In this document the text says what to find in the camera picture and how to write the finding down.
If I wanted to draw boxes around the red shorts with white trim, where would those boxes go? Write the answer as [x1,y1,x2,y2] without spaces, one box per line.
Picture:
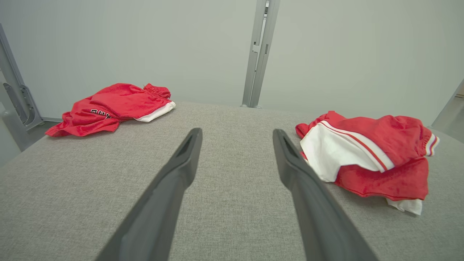
[45,83,176,137]

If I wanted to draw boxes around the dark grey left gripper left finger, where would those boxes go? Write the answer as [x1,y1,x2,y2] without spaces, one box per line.
[95,128,203,261]

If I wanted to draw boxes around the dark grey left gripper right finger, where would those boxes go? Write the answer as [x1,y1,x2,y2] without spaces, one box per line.
[273,129,379,261]

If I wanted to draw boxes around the grey metal upright post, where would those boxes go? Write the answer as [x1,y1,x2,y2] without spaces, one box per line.
[240,0,281,108]

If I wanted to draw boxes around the red Bulls 23 jersey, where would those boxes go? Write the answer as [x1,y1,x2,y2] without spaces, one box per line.
[295,111,440,216]

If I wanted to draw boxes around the grey metal side frame bracket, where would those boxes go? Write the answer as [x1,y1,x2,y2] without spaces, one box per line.
[431,78,464,128]
[0,24,44,131]

